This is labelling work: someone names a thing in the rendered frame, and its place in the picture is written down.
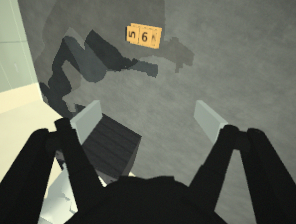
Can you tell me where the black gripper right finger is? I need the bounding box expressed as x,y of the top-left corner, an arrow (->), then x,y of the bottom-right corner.
167,100 -> 296,224

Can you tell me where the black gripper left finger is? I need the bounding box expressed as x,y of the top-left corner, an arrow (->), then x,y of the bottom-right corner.
0,100 -> 124,224

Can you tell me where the yellow cube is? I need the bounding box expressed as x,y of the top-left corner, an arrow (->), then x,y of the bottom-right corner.
127,26 -> 140,43
139,28 -> 157,46

